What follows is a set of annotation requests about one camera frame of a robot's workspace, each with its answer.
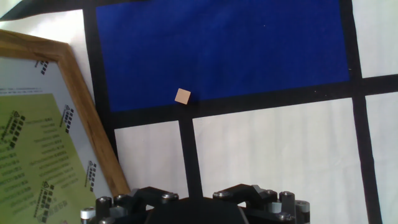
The wooden picture frame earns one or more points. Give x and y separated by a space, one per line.
81 93

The colour block patterned cloth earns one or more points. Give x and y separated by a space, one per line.
217 46

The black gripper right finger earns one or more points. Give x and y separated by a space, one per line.
273 207

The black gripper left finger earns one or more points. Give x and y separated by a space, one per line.
124 208

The small wooden cube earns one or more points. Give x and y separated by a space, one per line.
183 96

